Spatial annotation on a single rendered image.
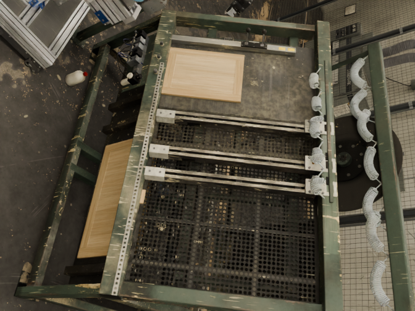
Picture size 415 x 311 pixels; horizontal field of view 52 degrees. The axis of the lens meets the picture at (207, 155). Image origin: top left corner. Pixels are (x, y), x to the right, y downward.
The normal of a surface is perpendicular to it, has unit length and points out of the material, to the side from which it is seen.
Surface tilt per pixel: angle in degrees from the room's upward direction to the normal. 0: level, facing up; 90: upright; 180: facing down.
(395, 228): 90
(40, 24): 0
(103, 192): 90
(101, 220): 90
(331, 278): 55
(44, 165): 0
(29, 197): 0
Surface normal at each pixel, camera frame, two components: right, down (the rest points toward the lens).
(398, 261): -0.54, -0.46
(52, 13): 0.84, -0.18
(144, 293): 0.04, -0.48
